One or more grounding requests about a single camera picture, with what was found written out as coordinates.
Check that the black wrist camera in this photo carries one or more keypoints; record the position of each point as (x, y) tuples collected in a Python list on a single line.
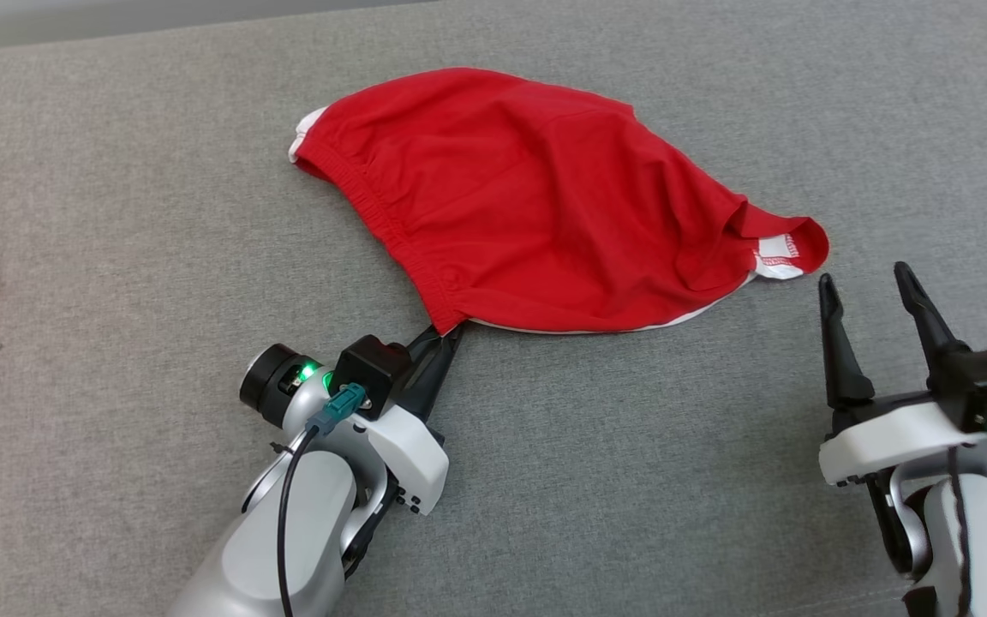
[(369, 368), (982, 377)]

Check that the red shorts with white stripe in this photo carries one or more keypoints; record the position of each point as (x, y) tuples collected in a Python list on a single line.
[(545, 214)]

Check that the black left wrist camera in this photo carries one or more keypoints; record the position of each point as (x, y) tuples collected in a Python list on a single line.
[(369, 368)]

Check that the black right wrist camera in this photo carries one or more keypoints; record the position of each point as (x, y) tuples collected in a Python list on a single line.
[(982, 377)]

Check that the grey fabric sofa surface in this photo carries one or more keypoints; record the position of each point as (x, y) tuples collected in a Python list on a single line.
[(116, 214)]

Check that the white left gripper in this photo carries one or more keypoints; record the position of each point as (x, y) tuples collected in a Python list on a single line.
[(412, 463)]

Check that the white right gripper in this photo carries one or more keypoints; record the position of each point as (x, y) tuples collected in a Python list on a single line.
[(888, 437)]

